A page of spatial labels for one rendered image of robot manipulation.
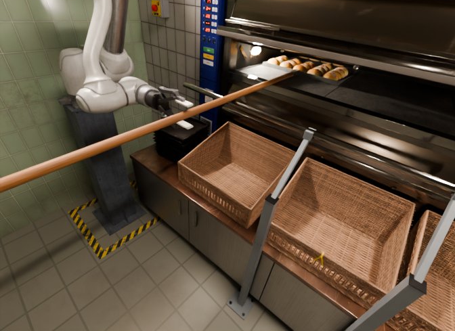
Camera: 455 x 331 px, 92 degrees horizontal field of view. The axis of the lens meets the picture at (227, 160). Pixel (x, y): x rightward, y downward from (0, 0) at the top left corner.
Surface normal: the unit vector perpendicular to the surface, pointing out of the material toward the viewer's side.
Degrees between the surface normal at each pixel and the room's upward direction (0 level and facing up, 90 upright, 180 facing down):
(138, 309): 0
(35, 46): 90
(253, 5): 70
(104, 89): 60
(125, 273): 0
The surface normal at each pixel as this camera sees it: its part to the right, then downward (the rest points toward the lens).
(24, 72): 0.78, 0.43
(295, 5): -0.55, 0.12
